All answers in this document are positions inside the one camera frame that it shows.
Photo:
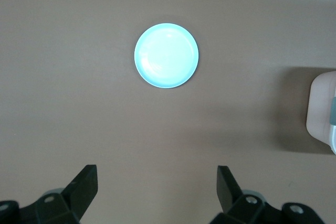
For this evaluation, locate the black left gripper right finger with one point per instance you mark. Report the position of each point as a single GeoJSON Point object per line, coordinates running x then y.
{"type": "Point", "coordinates": [229, 195]}

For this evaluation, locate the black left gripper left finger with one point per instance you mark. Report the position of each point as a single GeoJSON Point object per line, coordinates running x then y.
{"type": "Point", "coordinates": [81, 195]}

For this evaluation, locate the pale pink lidded storage box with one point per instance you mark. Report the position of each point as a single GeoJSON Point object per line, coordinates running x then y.
{"type": "Point", "coordinates": [320, 108]}

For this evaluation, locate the light blue round plate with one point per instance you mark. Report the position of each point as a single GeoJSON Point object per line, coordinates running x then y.
{"type": "Point", "coordinates": [166, 56]}

